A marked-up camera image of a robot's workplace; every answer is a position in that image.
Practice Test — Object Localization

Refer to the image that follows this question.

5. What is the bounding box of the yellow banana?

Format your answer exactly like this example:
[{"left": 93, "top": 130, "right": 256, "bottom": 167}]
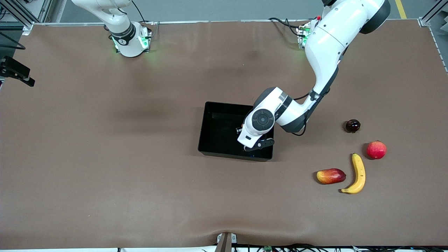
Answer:
[{"left": 340, "top": 153, "right": 366, "bottom": 195}]

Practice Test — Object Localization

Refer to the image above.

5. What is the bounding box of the black base cable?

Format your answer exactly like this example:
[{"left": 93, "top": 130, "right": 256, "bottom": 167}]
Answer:
[
  {"left": 268, "top": 17, "right": 312, "bottom": 37},
  {"left": 131, "top": 0, "right": 154, "bottom": 35}
]

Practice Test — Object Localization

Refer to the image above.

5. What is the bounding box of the red yellow mango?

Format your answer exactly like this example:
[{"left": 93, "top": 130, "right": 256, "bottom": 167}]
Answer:
[{"left": 316, "top": 168, "right": 347, "bottom": 185}]

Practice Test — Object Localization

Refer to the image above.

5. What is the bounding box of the metal table clamp bracket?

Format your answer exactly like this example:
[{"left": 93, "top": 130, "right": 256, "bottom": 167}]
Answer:
[{"left": 215, "top": 232, "right": 238, "bottom": 252}]

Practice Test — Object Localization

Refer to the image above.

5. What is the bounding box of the aluminium frame profile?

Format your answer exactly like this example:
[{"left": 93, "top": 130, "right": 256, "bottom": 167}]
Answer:
[
  {"left": 420, "top": 0, "right": 448, "bottom": 27},
  {"left": 0, "top": 0, "right": 53, "bottom": 35}
]

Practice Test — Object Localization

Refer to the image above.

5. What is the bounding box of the red apple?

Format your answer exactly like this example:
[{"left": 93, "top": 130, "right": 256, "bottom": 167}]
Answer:
[{"left": 366, "top": 140, "right": 387, "bottom": 160}]

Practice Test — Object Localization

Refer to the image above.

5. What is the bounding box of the black plastic box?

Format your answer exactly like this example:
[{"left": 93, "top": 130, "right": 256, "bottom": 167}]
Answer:
[{"left": 198, "top": 101, "right": 274, "bottom": 162}]

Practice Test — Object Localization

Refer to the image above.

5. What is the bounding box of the black camera cable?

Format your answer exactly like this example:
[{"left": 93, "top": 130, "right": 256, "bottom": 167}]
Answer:
[{"left": 292, "top": 87, "right": 331, "bottom": 137}]

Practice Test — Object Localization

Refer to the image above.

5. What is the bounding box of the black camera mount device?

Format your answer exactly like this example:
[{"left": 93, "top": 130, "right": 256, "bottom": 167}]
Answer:
[{"left": 0, "top": 56, "right": 35, "bottom": 87}]

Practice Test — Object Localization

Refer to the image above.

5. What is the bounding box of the brown table mat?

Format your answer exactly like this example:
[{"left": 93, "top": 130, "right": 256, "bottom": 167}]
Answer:
[{"left": 0, "top": 19, "right": 448, "bottom": 250}]

